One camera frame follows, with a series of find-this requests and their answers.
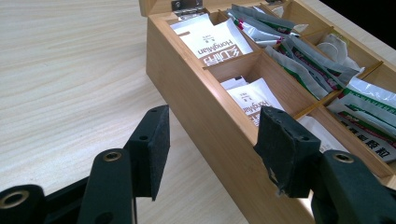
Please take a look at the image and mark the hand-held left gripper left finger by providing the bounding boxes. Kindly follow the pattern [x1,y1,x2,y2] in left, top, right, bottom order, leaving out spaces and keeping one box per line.
[77,105,171,224]

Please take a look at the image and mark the wooden tea box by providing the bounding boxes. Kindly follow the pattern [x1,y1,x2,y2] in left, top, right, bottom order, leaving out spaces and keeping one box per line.
[138,0,396,224]

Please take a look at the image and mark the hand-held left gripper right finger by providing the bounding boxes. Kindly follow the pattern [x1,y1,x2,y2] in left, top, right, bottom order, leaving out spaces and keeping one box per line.
[253,105,396,224]

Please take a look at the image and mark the white tea bags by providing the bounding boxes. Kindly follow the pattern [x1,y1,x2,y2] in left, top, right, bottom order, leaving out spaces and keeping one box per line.
[317,33,364,72]

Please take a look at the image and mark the white brown-print sachet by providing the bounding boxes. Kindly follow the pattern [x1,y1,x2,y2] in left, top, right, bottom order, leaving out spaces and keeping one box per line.
[219,75,250,92]
[296,115,350,154]
[170,13,217,36]
[179,18,254,67]
[226,77,286,127]

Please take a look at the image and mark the pile of silver green packets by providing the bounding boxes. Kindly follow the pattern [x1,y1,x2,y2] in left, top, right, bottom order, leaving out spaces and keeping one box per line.
[226,4,396,163]

